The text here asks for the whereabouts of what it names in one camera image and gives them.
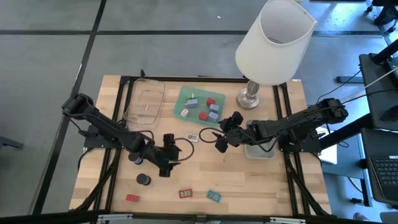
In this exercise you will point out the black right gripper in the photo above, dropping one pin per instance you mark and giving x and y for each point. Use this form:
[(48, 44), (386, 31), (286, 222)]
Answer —
[(241, 135)]

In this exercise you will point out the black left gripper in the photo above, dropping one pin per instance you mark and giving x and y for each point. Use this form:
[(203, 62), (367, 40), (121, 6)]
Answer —
[(161, 155)]

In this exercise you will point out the grey power adapter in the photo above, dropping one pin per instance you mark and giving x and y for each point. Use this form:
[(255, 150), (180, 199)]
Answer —
[(192, 103), (214, 108), (213, 116)]

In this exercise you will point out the red power adapter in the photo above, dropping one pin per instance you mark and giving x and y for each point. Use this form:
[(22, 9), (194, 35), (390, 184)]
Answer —
[(211, 101), (203, 116), (132, 198)]

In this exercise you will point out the white digital timer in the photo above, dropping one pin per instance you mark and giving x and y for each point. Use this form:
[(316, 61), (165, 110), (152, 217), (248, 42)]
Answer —
[(192, 138)]

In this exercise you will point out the black hourglass blue sand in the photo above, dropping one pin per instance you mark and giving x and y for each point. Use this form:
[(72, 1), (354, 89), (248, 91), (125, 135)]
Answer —
[(136, 160)]

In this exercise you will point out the pale pink power adapter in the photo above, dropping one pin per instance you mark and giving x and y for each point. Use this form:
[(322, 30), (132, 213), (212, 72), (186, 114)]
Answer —
[(184, 112)]

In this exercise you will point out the green power adapter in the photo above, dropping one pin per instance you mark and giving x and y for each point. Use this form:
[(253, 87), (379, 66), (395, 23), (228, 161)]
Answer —
[(190, 95)]

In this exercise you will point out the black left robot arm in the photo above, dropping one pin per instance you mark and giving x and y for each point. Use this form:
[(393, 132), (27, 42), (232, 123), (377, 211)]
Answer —
[(102, 124)]

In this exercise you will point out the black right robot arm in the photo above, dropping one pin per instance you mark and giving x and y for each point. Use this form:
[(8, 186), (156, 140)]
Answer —
[(295, 123)]

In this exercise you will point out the black office chair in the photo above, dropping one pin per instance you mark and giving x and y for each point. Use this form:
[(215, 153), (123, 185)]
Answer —
[(385, 15)]

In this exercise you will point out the white plastic bin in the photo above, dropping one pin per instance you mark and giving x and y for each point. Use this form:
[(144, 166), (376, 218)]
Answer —
[(259, 152)]

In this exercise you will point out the green translucent plastic tray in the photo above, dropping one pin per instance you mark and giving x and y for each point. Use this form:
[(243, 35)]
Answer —
[(200, 104)]

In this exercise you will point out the clear plastic container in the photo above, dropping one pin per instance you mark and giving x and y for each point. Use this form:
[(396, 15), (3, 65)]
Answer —
[(146, 102)]

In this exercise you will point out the silver table lamp white shade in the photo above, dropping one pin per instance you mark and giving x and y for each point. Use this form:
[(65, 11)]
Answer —
[(270, 56)]

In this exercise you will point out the white paper sheet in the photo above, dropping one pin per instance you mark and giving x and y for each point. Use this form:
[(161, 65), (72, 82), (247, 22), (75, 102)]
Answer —
[(329, 155)]

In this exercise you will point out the black stand pole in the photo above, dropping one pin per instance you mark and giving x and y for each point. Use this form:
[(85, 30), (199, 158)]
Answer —
[(348, 130), (384, 53)]

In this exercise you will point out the black crossbeam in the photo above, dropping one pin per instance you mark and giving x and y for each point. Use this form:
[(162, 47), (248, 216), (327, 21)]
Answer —
[(62, 216)]

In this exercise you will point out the black side desk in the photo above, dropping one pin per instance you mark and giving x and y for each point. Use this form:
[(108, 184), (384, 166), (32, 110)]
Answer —
[(373, 140), (376, 93)]

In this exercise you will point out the person's foot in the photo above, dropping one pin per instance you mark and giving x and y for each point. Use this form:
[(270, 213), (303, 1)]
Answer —
[(360, 217)]

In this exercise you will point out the black laptop keyboard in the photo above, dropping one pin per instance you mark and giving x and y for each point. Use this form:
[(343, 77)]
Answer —
[(387, 174)]

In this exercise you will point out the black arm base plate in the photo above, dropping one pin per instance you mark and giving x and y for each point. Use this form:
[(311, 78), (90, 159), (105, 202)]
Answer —
[(311, 146), (93, 141)]

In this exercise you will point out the silver mounting bracket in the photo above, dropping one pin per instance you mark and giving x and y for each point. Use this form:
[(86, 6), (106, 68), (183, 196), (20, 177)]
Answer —
[(115, 217), (287, 220)]

